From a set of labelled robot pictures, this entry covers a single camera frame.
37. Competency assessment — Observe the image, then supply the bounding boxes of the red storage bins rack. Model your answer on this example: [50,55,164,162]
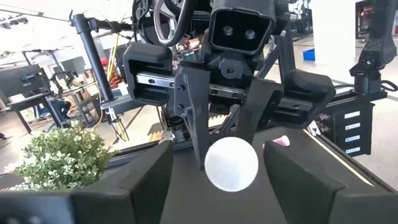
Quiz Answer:
[101,57,125,90]

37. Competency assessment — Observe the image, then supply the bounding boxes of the silver aluminium bracket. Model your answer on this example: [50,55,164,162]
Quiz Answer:
[306,119,322,138]

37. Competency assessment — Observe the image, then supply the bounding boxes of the black pole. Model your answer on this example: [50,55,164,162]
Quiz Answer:
[70,13,118,104]

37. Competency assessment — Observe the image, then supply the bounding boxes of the blue plastic bin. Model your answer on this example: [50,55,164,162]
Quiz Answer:
[302,47,316,62]

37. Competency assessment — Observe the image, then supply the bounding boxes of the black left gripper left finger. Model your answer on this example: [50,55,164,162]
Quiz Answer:
[0,139,174,224]

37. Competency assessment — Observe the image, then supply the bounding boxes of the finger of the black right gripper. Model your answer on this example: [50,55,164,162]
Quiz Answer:
[174,65,212,171]
[234,77,284,146]

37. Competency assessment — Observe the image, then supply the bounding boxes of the black table mat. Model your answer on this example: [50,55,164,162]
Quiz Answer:
[108,126,397,224]

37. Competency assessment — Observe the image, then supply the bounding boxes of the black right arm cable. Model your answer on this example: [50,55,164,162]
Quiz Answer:
[153,0,197,48]

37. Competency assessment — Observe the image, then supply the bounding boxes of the black rolling desk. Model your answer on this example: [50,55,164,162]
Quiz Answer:
[6,91,65,135]

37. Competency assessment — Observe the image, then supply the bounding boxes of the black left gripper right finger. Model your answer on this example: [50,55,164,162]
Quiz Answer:
[262,141,398,224]

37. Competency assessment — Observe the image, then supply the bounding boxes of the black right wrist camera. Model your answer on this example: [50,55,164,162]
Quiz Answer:
[207,0,277,57]

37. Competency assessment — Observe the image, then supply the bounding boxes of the black box white labels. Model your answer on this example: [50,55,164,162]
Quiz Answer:
[322,101,376,157]

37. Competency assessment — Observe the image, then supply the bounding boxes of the black computer monitor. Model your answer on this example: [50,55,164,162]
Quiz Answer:
[0,63,51,100]

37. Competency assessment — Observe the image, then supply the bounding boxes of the artificial green plant black pot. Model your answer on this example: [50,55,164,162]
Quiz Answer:
[12,120,116,192]

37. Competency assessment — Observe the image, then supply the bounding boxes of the yellow cable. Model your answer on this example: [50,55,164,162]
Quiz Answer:
[107,32,130,142]

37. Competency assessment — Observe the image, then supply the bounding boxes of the person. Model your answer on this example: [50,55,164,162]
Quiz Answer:
[35,100,72,121]

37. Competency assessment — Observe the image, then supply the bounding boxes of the pink pill bottle white cap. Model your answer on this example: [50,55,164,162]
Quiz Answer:
[262,135,291,150]

